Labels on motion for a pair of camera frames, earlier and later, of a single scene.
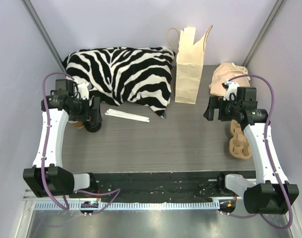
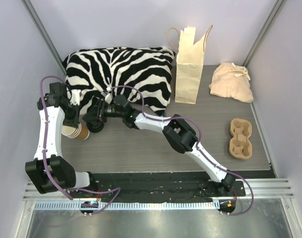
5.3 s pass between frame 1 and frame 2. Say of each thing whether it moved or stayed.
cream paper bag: stayed
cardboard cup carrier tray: stayed
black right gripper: moved
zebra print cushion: stayed
